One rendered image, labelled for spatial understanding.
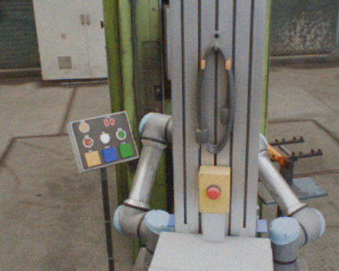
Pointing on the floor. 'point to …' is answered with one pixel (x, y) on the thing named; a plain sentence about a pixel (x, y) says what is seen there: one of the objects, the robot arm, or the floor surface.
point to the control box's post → (106, 217)
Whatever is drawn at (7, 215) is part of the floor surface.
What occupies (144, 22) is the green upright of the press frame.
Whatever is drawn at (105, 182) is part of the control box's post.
